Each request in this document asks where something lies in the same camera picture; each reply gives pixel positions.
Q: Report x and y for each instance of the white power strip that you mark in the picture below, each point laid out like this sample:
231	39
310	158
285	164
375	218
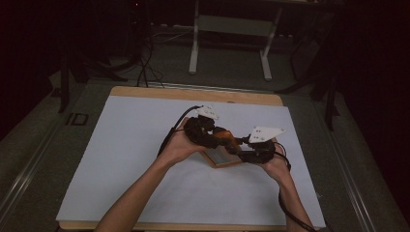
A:
174	27

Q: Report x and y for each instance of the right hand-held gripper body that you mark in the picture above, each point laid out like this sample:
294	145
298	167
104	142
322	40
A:
261	148

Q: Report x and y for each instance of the person's right hand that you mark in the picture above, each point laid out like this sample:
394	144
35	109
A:
277	167

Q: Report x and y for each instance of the metal floor rail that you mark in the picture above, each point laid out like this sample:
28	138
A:
351	174
25	174

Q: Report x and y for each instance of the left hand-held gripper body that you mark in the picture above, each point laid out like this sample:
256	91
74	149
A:
199	130

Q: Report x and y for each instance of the white metal desk frame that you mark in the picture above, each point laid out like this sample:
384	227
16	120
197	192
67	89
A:
232	29

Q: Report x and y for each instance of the person's left hand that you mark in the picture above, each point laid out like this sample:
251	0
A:
180	145

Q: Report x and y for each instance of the black metal stand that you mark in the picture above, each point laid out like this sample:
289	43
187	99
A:
66	83
328	96

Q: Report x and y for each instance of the white table mat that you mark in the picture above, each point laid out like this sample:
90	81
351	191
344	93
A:
129	154

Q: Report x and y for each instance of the orange framed tablet box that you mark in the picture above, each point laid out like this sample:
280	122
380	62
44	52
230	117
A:
222	159

